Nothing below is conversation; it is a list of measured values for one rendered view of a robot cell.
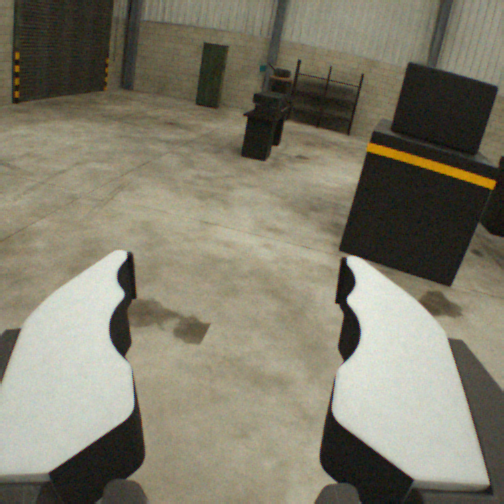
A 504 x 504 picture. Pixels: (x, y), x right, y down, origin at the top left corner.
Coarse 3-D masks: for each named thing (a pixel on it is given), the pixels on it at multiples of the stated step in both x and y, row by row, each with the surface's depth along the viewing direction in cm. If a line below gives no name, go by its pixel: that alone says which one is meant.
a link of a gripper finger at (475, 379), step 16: (464, 352) 8; (464, 368) 8; (480, 368) 8; (464, 384) 7; (480, 384) 7; (496, 384) 7; (480, 400) 7; (496, 400) 7; (480, 416) 6; (496, 416) 6; (480, 432) 6; (496, 432) 6; (480, 448) 6; (496, 448) 6; (496, 464) 5; (496, 480) 5; (416, 496) 5; (432, 496) 5; (448, 496) 5; (464, 496) 5; (480, 496) 5; (496, 496) 5
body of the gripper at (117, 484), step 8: (112, 480) 5; (120, 480) 5; (128, 480) 5; (104, 488) 5; (112, 488) 5; (120, 488) 5; (128, 488) 5; (136, 488) 5; (328, 488) 5; (336, 488) 5; (344, 488) 5; (352, 488) 5; (104, 496) 5; (112, 496) 5; (120, 496) 5; (128, 496) 5; (136, 496) 5; (144, 496) 5; (320, 496) 5; (328, 496) 5; (336, 496) 5; (344, 496) 5; (352, 496) 5
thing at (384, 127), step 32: (416, 64) 342; (416, 96) 353; (448, 96) 342; (480, 96) 331; (384, 128) 380; (416, 128) 365; (448, 128) 353; (480, 128) 342; (384, 160) 350; (416, 160) 340; (448, 160) 330; (480, 160) 330; (384, 192) 361; (416, 192) 351; (448, 192) 340; (480, 192) 329; (352, 224) 384; (384, 224) 373; (416, 224) 361; (448, 224) 350; (384, 256) 385; (416, 256) 373; (448, 256) 361
